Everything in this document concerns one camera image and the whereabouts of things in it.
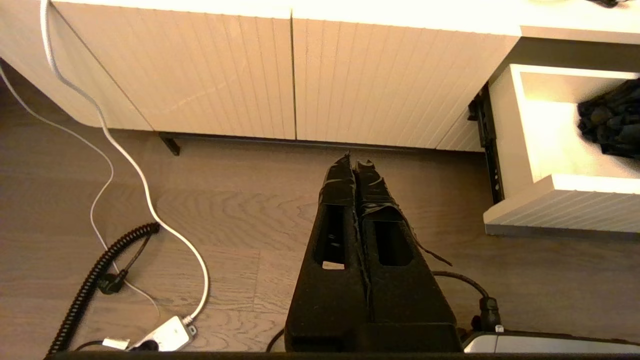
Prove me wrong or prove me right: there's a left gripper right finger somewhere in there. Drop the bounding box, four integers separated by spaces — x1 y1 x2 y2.
356 160 463 351

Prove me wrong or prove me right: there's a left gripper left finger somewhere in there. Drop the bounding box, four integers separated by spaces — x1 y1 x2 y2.
285 152 372 351

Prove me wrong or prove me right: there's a white drawer with black handle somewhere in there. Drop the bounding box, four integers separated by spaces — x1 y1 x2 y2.
482 64 640 237

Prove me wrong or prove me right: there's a black umbrella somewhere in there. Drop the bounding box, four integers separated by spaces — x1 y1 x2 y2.
576 77 640 161

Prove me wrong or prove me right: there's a white low cabinet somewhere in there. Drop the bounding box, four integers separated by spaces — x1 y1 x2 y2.
0 0 640 153

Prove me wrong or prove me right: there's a white device casing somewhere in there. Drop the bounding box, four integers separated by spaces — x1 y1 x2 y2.
462 330 640 354

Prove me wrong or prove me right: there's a white power strip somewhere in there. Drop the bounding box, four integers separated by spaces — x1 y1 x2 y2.
127 315 197 352

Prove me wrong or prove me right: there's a black floor cable loop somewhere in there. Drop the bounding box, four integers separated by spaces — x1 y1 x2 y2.
265 270 502 351

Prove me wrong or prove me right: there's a black coiled cable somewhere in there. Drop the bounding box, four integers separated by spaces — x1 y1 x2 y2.
46 222 162 357

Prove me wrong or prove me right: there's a thin white charging cable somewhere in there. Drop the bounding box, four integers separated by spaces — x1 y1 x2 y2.
0 65 161 318

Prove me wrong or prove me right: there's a thick white power cable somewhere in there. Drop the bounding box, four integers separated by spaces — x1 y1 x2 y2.
40 0 210 326

